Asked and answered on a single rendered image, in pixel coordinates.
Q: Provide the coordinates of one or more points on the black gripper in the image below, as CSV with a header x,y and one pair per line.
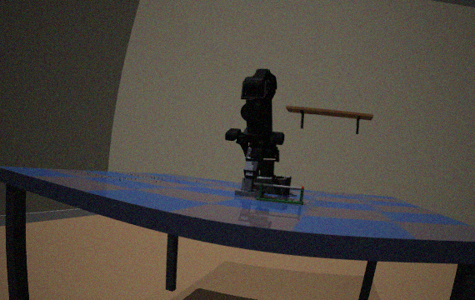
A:
x,y
275,138

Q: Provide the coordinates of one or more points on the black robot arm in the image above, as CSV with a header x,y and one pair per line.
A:
x,y
260,90

